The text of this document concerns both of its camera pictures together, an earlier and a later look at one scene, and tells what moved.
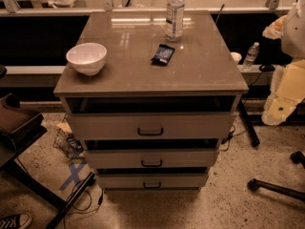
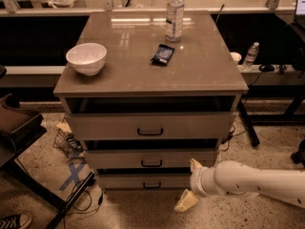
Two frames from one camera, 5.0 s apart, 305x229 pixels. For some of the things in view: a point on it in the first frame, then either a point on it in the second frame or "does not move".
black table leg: x=254 y=135 does not move
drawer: x=154 y=158 does not move
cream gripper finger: x=276 y=109 to x=187 y=200
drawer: x=91 y=126 does not move
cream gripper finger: x=275 y=30 to x=194 y=163
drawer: x=152 y=180 does not move
